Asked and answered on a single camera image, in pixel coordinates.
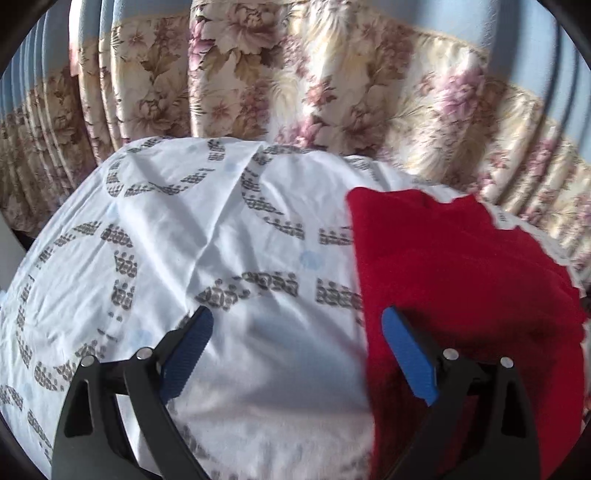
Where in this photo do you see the white board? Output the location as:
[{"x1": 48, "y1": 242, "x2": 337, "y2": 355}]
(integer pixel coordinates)
[{"x1": 0, "y1": 215, "x2": 31, "y2": 296}]

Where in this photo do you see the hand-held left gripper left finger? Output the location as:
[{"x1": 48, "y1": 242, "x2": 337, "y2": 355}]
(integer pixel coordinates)
[{"x1": 51, "y1": 305, "x2": 214, "y2": 480}]

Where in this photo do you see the blue curtain with floral hem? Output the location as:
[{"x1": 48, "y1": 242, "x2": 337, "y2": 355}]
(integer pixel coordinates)
[
  {"x1": 0, "y1": 0, "x2": 100, "y2": 232},
  {"x1": 69, "y1": 0, "x2": 591, "y2": 278}
]

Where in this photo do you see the red knit sweater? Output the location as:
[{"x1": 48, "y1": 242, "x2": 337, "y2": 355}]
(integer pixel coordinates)
[{"x1": 345, "y1": 187, "x2": 589, "y2": 480}]

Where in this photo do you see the white printed bedsheet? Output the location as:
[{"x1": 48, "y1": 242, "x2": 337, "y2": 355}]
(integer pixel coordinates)
[{"x1": 0, "y1": 136, "x2": 583, "y2": 480}]

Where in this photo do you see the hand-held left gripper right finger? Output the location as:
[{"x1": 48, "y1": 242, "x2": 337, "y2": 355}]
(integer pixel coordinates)
[{"x1": 381, "y1": 307, "x2": 541, "y2": 480}]

